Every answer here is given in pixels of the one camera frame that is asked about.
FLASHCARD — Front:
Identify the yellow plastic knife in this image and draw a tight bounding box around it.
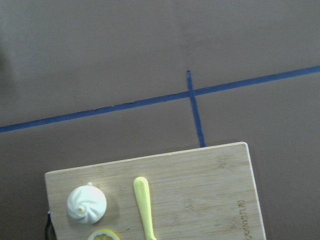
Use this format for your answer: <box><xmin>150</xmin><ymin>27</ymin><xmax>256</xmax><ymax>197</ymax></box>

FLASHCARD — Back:
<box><xmin>133</xmin><ymin>176</ymin><xmax>157</xmax><ymax>240</ymax></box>

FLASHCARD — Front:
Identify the bamboo cutting board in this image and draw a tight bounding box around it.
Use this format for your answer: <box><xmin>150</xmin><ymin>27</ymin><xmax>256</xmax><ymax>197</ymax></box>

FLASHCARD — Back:
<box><xmin>44</xmin><ymin>142</ymin><xmax>266</xmax><ymax>240</ymax></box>

